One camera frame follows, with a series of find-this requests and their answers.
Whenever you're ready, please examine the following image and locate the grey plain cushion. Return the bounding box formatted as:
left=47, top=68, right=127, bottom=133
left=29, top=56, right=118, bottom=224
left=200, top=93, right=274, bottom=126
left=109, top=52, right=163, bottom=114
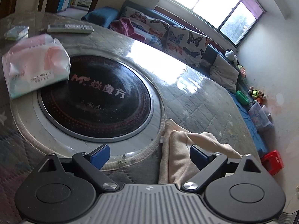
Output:
left=209, top=54, right=239, bottom=94

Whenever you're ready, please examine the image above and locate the small green card box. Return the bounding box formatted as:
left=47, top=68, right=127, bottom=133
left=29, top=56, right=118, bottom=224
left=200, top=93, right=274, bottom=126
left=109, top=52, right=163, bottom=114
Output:
left=4, top=25, right=29, bottom=41

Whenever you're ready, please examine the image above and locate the blue sofa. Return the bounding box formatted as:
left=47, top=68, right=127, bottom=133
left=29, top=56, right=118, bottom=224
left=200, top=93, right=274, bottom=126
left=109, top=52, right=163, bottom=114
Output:
left=82, top=0, right=269, bottom=157

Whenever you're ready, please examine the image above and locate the right butterfly print pillow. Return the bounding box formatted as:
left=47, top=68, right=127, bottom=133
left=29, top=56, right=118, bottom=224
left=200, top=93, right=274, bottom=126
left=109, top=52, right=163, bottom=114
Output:
left=165, top=25, right=211, bottom=67

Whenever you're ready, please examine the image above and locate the white remote control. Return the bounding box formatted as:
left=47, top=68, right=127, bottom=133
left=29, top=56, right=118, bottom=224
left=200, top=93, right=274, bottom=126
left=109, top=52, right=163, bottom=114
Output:
left=47, top=24, right=94, bottom=34

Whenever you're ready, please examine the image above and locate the colourful plush toy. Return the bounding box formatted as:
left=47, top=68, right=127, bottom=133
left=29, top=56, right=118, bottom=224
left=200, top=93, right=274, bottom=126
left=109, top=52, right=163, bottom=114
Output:
left=248, top=86, right=266, bottom=105

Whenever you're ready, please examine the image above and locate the pink white tissue pack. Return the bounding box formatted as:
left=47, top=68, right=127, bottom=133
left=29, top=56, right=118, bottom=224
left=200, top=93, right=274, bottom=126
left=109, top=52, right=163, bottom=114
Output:
left=2, top=34, right=70, bottom=100

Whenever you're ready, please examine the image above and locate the left butterfly print pillow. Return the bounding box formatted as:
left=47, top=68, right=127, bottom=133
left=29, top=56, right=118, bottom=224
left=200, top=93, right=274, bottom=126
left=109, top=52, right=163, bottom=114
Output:
left=121, top=6, right=170, bottom=51

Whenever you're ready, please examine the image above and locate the clear plastic storage box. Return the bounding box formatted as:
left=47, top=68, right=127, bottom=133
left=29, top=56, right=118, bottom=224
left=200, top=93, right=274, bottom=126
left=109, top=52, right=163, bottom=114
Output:
left=248, top=102, right=274, bottom=132

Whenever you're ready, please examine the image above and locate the window with frame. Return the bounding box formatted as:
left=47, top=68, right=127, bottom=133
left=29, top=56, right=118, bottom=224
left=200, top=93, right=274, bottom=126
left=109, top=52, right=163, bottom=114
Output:
left=158, top=0, right=265, bottom=48

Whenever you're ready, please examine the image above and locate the red plastic stool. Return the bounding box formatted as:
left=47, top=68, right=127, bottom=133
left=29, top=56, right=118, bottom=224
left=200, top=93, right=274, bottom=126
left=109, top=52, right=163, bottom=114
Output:
left=261, top=150, right=284, bottom=176

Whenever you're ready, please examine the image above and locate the butterfly print pillow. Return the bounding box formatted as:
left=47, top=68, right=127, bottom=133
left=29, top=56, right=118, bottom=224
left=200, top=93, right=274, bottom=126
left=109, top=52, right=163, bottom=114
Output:
left=165, top=25, right=211, bottom=67
left=121, top=6, right=170, bottom=51

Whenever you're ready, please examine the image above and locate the green plastic bowl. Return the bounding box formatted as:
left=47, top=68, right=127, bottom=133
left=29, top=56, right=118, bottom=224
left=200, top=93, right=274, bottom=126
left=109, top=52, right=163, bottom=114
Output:
left=236, top=91, right=250, bottom=105

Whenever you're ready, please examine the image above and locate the black white panda plush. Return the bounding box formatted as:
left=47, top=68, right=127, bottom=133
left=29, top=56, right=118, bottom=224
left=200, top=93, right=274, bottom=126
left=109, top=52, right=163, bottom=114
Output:
left=225, top=49, right=238, bottom=63

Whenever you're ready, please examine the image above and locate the cream beige shirt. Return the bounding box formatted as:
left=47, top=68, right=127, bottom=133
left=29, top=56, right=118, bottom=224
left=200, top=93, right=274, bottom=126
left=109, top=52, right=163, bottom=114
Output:
left=158, top=119, right=242, bottom=187

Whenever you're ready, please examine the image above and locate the magenta crumpled garment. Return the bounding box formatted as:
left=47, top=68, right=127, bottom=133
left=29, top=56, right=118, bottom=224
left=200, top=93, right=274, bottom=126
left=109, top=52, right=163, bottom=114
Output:
left=110, top=17, right=146, bottom=43

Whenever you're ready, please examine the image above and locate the black round induction cooktop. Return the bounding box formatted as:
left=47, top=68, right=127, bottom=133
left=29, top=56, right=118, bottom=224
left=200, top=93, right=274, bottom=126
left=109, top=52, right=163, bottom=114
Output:
left=37, top=55, right=154, bottom=143

